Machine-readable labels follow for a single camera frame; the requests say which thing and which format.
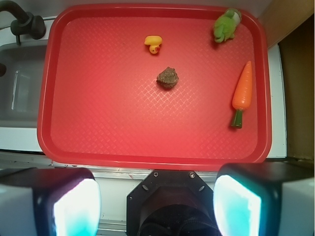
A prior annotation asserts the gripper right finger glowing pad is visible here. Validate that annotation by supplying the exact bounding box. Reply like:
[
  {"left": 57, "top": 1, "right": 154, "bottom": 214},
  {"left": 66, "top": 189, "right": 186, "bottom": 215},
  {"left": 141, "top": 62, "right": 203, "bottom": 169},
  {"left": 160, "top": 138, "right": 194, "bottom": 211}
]
[{"left": 213, "top": 162, "right": 315, "bottom": 236}]

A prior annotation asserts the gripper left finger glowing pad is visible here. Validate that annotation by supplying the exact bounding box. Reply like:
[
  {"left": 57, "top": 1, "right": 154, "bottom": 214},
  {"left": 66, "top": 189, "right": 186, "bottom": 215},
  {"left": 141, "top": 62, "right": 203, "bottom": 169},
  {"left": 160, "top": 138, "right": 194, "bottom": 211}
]
[{"left": 0, "top": 168, "right": 101, "bottom": 236}]

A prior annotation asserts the orange toy carrot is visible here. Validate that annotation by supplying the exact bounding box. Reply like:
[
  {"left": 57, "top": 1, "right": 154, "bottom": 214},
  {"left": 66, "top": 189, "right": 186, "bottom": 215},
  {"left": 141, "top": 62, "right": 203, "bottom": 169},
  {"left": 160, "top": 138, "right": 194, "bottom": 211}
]
[{"left": 231, "top": 60, "right": 253, "bottom": 129}]

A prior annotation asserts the grey toy sink basin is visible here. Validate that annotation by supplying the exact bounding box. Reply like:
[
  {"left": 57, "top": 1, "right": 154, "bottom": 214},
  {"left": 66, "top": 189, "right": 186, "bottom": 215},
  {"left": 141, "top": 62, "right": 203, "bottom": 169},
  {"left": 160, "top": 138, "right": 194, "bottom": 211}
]
[{"left": 0, "top": 40, "right": 48, "bottom": 128}]

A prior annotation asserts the red plastic tray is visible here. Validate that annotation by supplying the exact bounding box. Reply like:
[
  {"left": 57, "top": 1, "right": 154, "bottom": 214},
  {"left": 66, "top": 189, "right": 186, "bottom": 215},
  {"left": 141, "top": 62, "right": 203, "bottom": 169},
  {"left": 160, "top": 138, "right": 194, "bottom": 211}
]
[{"left": 37, "top": 3, "right": 272, "bottom": 171}]

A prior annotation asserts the brown rock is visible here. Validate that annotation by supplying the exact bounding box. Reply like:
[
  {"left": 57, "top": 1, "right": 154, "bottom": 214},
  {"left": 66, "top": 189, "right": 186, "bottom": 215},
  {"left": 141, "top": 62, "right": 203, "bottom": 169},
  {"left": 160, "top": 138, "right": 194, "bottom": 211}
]
[{"left": 156, "top": 67, "right": 179, "bottom": 89}]

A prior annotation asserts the dark toy faucet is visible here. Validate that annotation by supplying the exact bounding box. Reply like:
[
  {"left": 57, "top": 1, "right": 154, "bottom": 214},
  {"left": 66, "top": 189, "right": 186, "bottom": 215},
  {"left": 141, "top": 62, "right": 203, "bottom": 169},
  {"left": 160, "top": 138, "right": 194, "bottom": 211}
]
[{"left": 0, "top": 0, "right": 46, "bottom": 45}]

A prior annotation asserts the green plush frog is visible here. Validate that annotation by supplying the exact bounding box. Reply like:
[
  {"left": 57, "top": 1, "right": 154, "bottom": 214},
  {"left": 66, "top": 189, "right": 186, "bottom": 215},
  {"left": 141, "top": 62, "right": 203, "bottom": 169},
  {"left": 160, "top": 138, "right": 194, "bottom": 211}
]
[{"left": 213, "top": 8, "right": 242, "bottom": 43}]

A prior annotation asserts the yellow rubber duck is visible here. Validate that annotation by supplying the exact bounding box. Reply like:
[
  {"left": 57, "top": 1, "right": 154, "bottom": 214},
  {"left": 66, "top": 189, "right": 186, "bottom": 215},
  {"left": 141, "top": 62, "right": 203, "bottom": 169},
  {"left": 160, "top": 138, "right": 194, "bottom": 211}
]
[{"left": 144, "top": 35, "right": 162, "bottom": 55}]

